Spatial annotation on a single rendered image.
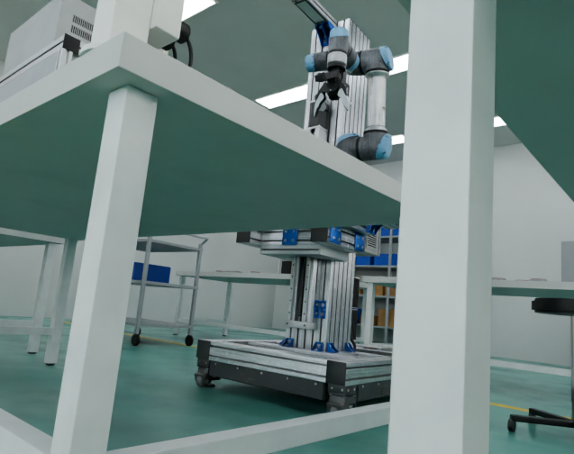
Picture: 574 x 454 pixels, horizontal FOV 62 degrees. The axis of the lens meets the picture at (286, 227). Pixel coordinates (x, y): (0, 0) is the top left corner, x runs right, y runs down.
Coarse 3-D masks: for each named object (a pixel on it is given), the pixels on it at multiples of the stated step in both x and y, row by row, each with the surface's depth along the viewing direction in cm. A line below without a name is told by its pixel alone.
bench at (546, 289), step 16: (368, 288) 400; (496, 288) 345; (512, 288) 332; (528, 288) 321; (544, 288) 311; (560, 288) 305; (368, 304) 397; (368, 320) 395; (368, 336) 392; (528, 368) 312; (544, 368) 306; (560, 368) 301
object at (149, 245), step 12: (144, 240) 411; (156, 240) 412; (144, 264) 405; (132, 276) 440; (144, 276) 403; (156, 276) 457; (168, 276) 467; (144, 288) 402; (192, 288) 440; (192, 300) 442; (192, 312) 439; (132, 324) 398; (144, 324) 400; (156, 324) 409; (168, 324) 420; (180, 324) 439; (192, 324) 438; (132, 336) 397
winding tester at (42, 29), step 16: (64, 0) 147; (32, 16) 161; (48, 16) 151; (64, 16) 146; (80, 16) 150; (16, 32) 170; (32, 32) 158; (48, 32) 148; (64, 32) 146; (80, 32) 150; (16, 48) 166; (32, 48) 155; (16, 64) 163
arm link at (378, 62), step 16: (384, 48) 221; (368, 64) 224; (384, 64) 221; (368, 80) 226; (384, 80) 223; (368, 96) 225; (384, 96) 222; (368, 112) 224; (384, 112) 222; (368, 128) 221; (384, 128) 220; (368, 144) 219; (384, 144) 216; (368, 160) 226
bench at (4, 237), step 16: (0, 240) 320; (16, 240) 310; (32, 240) 299; (48, 240) 300; (64, 240) 308; (48, 256) 303; (48, 272) 302; (48, 288) 302; (0, 320) 281; (16, 320) 289; (32, 320) 298; (32, 336) 294; (32, 352) 294
